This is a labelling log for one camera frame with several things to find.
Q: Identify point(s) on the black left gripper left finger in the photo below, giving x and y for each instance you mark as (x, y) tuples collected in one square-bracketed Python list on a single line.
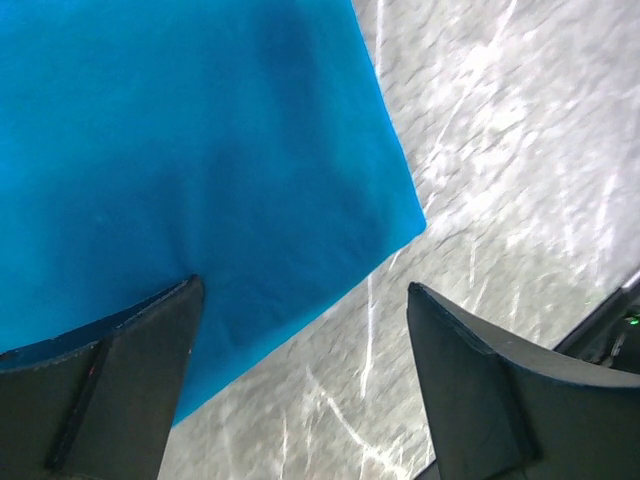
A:
[(98, 402)]

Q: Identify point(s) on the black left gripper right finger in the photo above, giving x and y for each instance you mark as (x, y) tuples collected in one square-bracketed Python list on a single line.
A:
[(502, 407)]

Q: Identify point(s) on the blue t shirt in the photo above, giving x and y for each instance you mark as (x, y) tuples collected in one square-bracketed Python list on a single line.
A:
[(142, 142)]

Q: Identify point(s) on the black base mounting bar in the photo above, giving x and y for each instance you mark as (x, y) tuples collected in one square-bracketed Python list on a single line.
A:
[(609, 335)]

